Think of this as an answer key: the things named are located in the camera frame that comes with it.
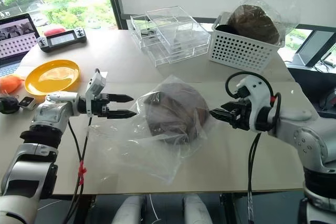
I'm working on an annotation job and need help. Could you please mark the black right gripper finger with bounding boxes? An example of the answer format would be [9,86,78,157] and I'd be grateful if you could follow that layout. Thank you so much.
[209,108,232,123]
[220,101,239,113]

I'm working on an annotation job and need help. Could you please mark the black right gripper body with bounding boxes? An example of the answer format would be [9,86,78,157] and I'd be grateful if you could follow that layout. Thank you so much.
[220,99,253,131]

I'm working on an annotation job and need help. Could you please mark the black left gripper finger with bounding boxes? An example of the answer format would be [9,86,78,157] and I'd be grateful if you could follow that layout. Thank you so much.
[107,110,138,120]
[108,93,135,103]

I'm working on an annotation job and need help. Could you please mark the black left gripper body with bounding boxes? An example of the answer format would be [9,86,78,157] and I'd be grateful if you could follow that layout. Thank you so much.
[92,93,111,119]

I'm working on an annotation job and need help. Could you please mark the clear plastic bag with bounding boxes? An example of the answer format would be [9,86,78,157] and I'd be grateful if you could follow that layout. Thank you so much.
[85,74,211,185]

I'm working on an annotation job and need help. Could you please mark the brown cap in basket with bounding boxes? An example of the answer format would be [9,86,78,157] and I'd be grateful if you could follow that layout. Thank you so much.
[226,4,281,45]

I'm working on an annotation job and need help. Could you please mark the clear bag in basket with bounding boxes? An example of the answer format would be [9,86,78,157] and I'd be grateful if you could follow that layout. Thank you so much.
[219,0,301,47]

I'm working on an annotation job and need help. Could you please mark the white perforated plastic basket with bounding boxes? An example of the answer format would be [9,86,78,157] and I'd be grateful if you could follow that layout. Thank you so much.
[208,15,286,73]

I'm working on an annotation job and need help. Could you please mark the yellow plastic plate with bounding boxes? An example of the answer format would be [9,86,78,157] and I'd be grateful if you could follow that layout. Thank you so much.
[24,59,81,97]

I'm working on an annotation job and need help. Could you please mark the small white device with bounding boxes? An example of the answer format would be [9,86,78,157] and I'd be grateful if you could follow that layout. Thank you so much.
[17,96,37,111]

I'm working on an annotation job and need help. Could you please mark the dark side desk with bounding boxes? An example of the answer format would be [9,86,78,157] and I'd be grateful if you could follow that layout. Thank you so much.
[284,60,336,113]

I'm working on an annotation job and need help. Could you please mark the black handheld controller with screen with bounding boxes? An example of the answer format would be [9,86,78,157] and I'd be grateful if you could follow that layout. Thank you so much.
[36,27,88,53]

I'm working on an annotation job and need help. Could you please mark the clear acrylic drawer organizer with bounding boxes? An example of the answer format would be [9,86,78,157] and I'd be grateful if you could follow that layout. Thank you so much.
[129,5,212,68]

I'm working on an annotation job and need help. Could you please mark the red oval object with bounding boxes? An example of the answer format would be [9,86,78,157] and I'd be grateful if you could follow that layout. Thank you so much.
[43,26,67,37]

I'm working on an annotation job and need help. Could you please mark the black round object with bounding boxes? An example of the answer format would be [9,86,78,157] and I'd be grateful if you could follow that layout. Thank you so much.
[0,95,19,115]

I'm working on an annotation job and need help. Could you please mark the orange plush toy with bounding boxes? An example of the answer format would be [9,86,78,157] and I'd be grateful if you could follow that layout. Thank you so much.
[0,74,26,94]

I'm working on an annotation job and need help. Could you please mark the white robot leg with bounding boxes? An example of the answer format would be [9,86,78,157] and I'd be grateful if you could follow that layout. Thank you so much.
[182,195,214,224]
[111,195,146,224]

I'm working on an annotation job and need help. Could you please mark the dark tilted monitor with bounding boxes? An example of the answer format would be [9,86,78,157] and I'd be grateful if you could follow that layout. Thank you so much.
[292,30,336,68]

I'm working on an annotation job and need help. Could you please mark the open laptop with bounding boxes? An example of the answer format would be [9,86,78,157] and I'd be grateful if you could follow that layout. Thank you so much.
[0,12,41,78]

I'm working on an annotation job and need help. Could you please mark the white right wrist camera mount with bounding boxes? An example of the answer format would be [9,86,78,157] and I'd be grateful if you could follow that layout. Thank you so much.
[235,75,274,132]

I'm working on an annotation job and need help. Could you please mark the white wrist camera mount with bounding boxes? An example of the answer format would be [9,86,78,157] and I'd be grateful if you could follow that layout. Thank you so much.
[85,71,109,118]
[235,75,274,132]

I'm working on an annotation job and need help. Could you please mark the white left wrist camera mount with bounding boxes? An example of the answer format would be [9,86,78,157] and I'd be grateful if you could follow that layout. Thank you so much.
[85,71,109,118]

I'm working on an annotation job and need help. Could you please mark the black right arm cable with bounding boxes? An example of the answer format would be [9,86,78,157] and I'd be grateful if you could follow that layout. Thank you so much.
[225,71,282,224]

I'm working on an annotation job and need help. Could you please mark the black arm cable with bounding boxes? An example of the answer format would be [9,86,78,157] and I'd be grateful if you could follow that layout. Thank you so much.
[225,71,282,224]
[62,68,102,224]

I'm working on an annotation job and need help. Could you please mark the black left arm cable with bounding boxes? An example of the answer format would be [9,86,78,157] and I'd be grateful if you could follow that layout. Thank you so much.
[62,68,102,224]

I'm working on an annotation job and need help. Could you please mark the red tape on cable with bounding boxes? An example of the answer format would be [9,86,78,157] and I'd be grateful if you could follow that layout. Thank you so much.
[78,160,88,186]

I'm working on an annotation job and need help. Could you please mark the thin white cable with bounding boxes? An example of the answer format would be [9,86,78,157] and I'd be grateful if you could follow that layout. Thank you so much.
[149,194,161,224]

